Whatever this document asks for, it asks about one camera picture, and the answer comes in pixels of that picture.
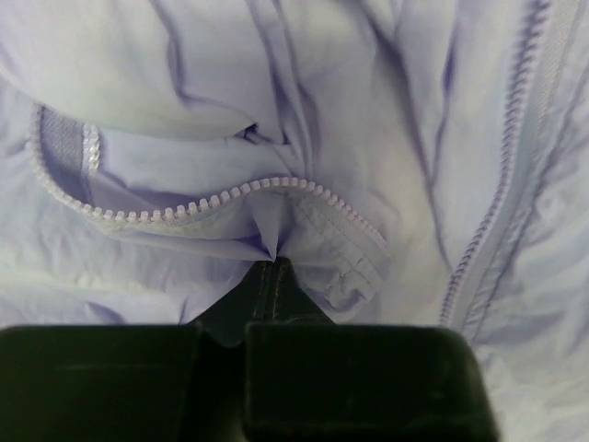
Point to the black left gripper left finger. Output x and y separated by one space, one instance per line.
131 383

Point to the lavender zip-up hooded jacket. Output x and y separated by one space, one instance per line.
420 163

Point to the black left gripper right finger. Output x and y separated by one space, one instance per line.
309 379

